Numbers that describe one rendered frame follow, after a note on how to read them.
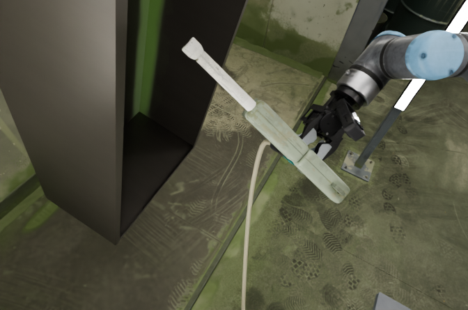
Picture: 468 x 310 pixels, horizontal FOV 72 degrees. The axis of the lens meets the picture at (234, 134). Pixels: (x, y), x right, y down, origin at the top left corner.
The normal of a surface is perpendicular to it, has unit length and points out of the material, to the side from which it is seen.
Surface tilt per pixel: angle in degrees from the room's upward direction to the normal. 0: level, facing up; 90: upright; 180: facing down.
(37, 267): 0
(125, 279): 0
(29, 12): 90
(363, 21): 90
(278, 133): 52
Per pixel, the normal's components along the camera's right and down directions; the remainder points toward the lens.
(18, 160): 0.79, 0.00
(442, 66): 0.14, 0.18
